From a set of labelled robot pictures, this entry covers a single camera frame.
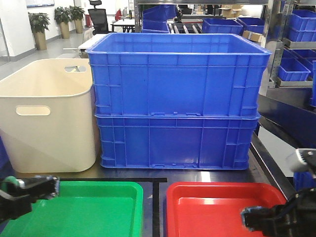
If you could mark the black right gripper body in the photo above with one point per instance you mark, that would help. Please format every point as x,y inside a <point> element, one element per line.
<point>295,218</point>

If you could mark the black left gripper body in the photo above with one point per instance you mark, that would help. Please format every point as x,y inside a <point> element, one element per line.
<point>15,201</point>

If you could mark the green plastic tray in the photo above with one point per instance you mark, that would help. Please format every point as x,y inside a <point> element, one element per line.
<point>84,212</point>

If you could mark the beige plastic tub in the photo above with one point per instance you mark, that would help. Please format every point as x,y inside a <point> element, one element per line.
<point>47,121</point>

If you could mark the red plastic tray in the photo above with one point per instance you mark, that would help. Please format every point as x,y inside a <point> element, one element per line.
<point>213,209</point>

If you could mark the blue crate bottom stacked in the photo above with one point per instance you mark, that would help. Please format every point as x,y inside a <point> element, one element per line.
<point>205,143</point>

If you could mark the blue crate stacked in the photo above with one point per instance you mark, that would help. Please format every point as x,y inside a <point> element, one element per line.
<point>205,143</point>
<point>142,74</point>

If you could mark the small blue bin right rack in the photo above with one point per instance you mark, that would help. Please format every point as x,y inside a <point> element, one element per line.
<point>291,69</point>

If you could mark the blue crate top stacked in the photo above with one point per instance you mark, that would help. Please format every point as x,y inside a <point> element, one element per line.
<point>142,74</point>

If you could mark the potted plant left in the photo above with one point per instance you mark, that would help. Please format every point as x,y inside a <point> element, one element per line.
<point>39,23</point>

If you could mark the potted plant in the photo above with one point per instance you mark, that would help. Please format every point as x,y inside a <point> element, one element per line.
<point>77,14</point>
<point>39,23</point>
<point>62,16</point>

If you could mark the potted plant middle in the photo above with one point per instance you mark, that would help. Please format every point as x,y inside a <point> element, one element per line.
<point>62,16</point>

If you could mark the potted plant right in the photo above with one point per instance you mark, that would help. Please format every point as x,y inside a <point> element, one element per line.
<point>77,14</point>

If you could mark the black office chair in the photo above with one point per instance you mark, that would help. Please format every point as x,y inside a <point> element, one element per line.
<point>98,17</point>

